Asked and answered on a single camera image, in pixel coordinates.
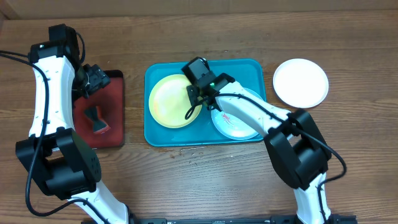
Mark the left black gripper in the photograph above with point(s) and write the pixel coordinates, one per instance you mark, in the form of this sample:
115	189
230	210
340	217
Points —
97	76

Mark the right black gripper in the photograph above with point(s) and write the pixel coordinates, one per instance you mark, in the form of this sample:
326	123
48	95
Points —
195	93

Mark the green plastic plate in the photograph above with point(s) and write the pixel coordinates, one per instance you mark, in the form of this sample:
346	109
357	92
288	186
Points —
169	102

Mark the orange and green sponge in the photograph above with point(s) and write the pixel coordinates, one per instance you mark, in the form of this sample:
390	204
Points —
99	124

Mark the light blue plastic plate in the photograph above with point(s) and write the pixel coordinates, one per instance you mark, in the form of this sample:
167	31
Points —
232	127

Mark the white plastic plate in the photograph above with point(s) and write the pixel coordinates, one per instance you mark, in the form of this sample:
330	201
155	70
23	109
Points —
300	83

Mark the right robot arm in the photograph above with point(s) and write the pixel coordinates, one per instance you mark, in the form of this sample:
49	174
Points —
296	147

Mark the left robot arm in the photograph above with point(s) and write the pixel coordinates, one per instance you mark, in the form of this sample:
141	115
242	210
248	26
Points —
62	168

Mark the red and black tray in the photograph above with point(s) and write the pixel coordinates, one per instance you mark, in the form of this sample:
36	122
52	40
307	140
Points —
109	103

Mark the teal plastic tray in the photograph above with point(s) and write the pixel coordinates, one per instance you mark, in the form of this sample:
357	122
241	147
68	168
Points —
201	131

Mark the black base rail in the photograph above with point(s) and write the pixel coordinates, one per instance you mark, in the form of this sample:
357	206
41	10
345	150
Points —
284	219

